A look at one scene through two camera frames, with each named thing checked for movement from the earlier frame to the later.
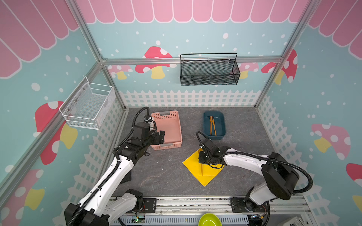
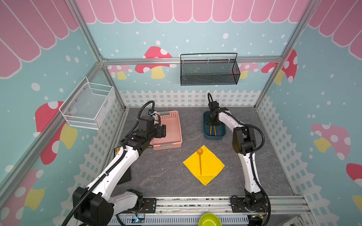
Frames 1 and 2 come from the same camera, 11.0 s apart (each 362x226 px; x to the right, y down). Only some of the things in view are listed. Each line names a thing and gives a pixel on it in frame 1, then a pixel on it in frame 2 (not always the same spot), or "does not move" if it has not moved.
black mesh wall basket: x=221 y=68 does not move
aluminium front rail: x=295 y=205 does not move
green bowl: x=209 y=219 does not move
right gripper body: x=206 y=159 → x=213 y=121
